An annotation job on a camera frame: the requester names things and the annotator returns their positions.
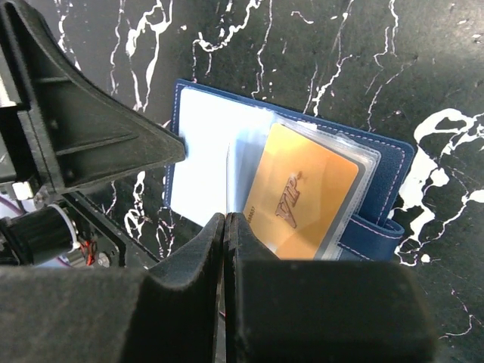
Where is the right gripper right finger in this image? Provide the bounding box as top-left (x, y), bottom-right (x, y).
top-left (225, 213), bottom-right (437, 362)

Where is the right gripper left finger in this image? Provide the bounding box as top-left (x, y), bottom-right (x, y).
top-left (1, 213), bottom-right (225, 362)

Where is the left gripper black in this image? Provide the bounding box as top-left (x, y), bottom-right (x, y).
top-left (1, 1), bottom-right (185, 268)

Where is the blue leather card holder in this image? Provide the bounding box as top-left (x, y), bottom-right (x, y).
top-left (164, 80), bottom-right (414, 261)

